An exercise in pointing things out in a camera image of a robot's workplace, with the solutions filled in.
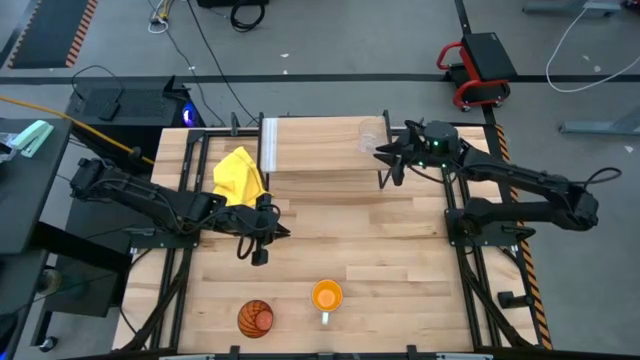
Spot orange black hazard strip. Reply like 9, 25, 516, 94
493, 124, 554, 351

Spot white floor cable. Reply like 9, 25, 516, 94
544, 5, 640, 94

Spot red black rolling stool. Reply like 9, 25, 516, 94
435, 31, 520, 113

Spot black mat orange striped edge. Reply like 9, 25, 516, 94
0, 0, 100, 70

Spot grey table leg base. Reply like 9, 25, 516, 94
558, 106, 640, 137
522, 0, 624, 16

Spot clear glass cup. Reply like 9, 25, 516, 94
356, 117, 390, 155

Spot black desk base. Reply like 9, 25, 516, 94
29, 222, 134, 351

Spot white mug orange inside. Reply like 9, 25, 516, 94
310, 278, 345, 327

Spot black power adapter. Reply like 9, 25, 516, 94
97, 101, 122, 123

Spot black desk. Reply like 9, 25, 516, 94
0, 117, 74, 256

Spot coiled black cable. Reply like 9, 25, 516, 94
228, 0, 267, 34

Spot mint green stapler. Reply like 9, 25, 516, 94
9, 119, 55, 159

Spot long black floor cable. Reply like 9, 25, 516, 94
184, 0, 261, 126

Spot yellow floor cable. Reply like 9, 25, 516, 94
0, 94, 156, 167

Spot white cable bundle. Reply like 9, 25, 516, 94
146, 0, 174, 35

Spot yellow cloth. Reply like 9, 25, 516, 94
212, 145, 271, 209

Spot wooden shelf black metal legs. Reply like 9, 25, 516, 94
257, 109, 397, 191

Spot black metal table frame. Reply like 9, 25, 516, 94
119, 112, 551, 360

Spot black computer tower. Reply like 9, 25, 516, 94
66, 74, 206, 151

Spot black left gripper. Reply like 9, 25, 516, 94
230, 194, 292, 268

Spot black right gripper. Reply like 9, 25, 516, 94
373, 118, 432, 189

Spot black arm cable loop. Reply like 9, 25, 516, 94
574, 166, 624, 194

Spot black clamp knob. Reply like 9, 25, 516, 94
497, 290, 534, 310

